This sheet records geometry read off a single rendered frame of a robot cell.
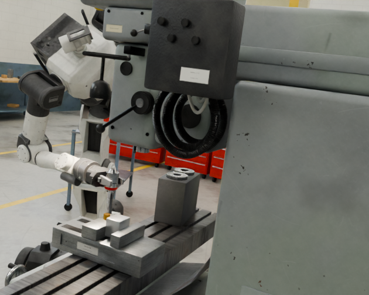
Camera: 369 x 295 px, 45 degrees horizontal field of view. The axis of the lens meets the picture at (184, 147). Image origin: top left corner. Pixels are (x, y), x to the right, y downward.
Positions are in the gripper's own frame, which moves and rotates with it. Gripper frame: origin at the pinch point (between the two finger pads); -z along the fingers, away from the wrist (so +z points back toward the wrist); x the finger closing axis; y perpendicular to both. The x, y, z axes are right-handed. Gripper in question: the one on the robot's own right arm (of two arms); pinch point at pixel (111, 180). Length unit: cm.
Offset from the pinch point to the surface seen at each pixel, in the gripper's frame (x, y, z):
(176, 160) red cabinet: 394, 96, 303
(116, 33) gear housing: -13, -51, -10
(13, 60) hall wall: 434, -6, 869
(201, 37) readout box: -28, -51, -55
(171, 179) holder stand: 28.6, 1.7, -4.0
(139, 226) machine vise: -4.8, 9.4, -20.9
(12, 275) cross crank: -16, 48, 36
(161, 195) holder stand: 25.9, 9.0, -1.8
